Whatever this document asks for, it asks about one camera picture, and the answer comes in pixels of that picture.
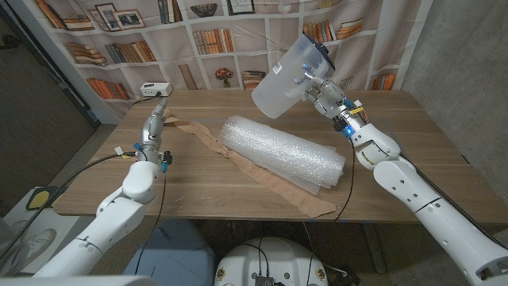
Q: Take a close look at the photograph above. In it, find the black power strip cord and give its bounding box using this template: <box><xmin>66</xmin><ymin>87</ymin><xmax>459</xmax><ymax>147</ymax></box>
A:
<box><xmin>133</xmin><ymin>91</ymin><xmax>162</xmax><ymax>105</ymax></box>

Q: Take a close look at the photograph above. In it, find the translucent pitcher with navy lid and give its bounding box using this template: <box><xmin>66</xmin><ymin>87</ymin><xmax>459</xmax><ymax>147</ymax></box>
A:
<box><xmin>251</xmin><ymin>33</ymin><xmax>336</xmax><ymax>120</ymax></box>

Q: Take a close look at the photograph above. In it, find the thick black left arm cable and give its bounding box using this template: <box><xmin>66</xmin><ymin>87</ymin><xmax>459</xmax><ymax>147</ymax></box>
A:
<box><xmin>0</xmin><ymin>153</ymin><xmax>138</xmax><ymax>259</ymax></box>

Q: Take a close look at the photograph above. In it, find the clear bubble wrap roll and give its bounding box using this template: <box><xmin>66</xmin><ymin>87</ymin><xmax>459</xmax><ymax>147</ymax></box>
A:
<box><xmin>217</xmin><ymin>114</ymin><xmax>346</xmax><ymax>195</ymax></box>

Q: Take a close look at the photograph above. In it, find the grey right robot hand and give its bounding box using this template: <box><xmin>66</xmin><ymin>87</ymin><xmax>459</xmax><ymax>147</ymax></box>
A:
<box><xmin>293</xmin><ymin>62</ymin><xmax>365</xmax><ymax>133</ymax></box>

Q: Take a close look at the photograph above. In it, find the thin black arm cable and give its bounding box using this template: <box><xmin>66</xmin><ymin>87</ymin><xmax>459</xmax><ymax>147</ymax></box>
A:
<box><xmin>134</xmin><ymin>164</ymin><xmax>167</xmax><ymax>275</ymax></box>
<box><xmin>335</xmin><ymin>138</ymin><xmax>356</xmax><ymax>222</ymax></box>

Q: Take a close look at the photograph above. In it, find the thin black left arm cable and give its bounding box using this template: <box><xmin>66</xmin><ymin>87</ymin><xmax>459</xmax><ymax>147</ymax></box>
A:
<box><xmin>134</xmin><ymin>164</ymin><xmax>167</xmax><ymax>275</ymax></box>

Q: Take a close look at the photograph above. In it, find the black torso cable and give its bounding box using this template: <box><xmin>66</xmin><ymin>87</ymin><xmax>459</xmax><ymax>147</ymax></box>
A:
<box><xmin>233</xmin><ymin>237</ymin><xmax>271</xmax><ymax>279</ymax></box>

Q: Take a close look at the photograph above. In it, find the yellow and black pad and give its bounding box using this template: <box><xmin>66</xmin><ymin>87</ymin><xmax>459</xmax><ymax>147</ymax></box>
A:
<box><xmin>25</xmin><ymin>185</ymin><xmax>60</xmax><ymax>211</ymax></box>

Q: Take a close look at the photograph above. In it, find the grey metal table leg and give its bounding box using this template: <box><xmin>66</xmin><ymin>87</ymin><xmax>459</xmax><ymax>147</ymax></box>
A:
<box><xmin>363</xmin><ymin>222</ymin><xmax>388</xmax><ymax>274</ymax></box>

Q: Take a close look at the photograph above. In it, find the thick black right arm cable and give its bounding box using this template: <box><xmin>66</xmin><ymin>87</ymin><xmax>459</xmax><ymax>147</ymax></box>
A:
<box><xmin>396</xmin><ymin>153</ymin><xmax>508</xmax><ymax>247</ymax></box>

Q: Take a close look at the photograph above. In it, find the tan adhesive wrap strip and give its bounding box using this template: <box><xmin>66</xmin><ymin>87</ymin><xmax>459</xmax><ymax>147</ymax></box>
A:
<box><xmin>160</xmin><ymin>107</ymin><xmax>337</xmax><ymax>218</ymax></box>

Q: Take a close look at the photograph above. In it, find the white sneaker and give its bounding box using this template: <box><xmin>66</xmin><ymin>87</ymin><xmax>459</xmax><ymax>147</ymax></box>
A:
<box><xmin>7</xmin><ymin>219</ymin><xmax>31</xmax><ymax>242</ymax></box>
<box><xmin>17</xmin><ymin>228</ymin><xmax>58</xmax><ymax>265</ymax></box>

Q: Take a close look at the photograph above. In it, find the printed bookshelf backdrop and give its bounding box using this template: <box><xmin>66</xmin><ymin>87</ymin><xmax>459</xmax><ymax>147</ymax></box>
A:
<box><xmin>7</xmin><ymin>0</ymin><xmax>433</xmax><ymax>120</ymax></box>

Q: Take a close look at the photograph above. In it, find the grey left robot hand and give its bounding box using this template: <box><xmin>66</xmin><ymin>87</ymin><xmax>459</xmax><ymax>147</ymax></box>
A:
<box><xmin>134</xmin><ymin>98</ymin><xmax>168</xmax><ymax>162</ymax></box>

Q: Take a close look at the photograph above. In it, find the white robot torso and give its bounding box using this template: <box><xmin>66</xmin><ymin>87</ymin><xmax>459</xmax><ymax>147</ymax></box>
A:
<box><xmin>213</xmin><ymin>237</ymin><xmax>329</xmax><ymax>286</ymax></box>

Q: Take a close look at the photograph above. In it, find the person in grey clothing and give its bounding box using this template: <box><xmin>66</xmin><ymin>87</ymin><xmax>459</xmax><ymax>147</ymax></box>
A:
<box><xmin>0</xmin><ymin>220</ymin><xmax>21</xmax><ymax>275</ymax></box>

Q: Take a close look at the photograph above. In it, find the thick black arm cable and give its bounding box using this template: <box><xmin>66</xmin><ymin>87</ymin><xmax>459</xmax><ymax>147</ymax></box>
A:
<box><xmin>396</xmin><ymin>153</ymin><xmax>508</xmax><ymax>247</ymax></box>
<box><xmin>0</xmin><ymin>153</ymin><xmax>138</xmax><ymax>259</ymax></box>

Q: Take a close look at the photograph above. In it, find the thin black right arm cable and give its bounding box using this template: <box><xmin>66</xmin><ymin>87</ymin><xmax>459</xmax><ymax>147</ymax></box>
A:
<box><xmin>335</xmin><ymin>138</ymin><xmax>356</xmax><ymax>222</ymax></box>

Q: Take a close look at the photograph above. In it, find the white power strip box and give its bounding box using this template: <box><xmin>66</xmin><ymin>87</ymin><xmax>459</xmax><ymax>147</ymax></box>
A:
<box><xmin>140</xmin><ymin>82</ymin><xmax>174</xmax><ymax>98</ymax></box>

